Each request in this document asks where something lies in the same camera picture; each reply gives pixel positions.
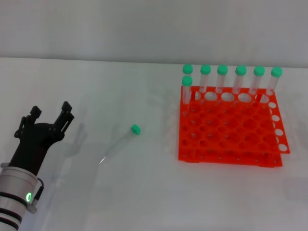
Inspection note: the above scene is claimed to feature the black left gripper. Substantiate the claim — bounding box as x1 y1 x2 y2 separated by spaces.
9 101 75 176

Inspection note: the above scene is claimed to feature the green-capped clear test tube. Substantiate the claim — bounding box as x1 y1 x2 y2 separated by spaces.
231 65 247 106
199 64 212 104
264 66 283 106
99 124 141 165
248 65 266 106
182 64 194 78
215 64 229 104
181 76 193 116

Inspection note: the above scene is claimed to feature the orange test tube rack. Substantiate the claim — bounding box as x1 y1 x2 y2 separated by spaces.
177 85 291 168

